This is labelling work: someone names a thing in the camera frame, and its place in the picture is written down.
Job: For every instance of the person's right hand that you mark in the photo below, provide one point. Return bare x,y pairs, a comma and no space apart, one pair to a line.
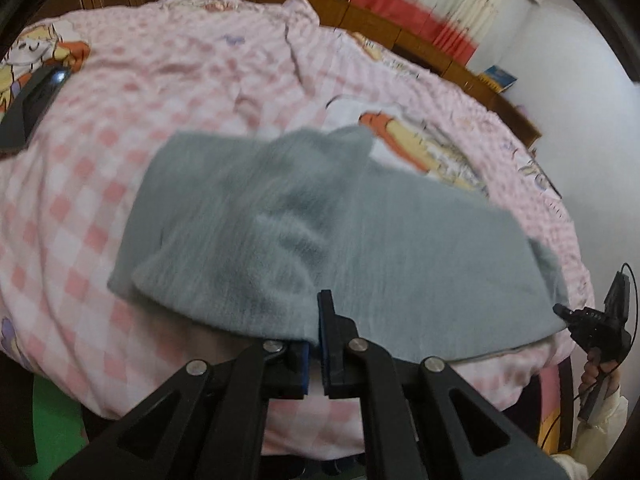
590,372

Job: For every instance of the green floor mat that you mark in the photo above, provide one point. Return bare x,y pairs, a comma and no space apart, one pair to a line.
57,425

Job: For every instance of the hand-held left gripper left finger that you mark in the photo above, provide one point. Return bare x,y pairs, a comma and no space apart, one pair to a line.
300,371

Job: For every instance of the small purple object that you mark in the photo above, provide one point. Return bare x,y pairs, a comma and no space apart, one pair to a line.
521,110

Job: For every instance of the wooden cabinet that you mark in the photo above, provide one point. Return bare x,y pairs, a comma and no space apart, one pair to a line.
370,25

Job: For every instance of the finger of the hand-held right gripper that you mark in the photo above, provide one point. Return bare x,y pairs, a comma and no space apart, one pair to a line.
562,312

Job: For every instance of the blue book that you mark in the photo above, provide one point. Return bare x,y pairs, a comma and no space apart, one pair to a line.
500,77

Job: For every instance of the grey pants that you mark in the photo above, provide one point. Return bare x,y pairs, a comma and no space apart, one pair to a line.
400,260

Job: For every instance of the red and cream curtain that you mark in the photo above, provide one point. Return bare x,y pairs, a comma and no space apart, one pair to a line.
450,0

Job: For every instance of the person's right forearm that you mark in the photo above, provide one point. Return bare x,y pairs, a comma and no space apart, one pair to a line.
595,440

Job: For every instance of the black flat case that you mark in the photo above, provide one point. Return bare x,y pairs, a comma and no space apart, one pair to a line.
30,105

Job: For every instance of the dark wooden bed frame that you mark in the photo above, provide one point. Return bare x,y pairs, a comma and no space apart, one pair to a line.
565,400

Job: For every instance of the pink checked printed blanket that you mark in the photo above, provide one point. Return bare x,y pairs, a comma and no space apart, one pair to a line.
150,85

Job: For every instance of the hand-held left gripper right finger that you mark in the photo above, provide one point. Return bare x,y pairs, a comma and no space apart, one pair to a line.
323,340

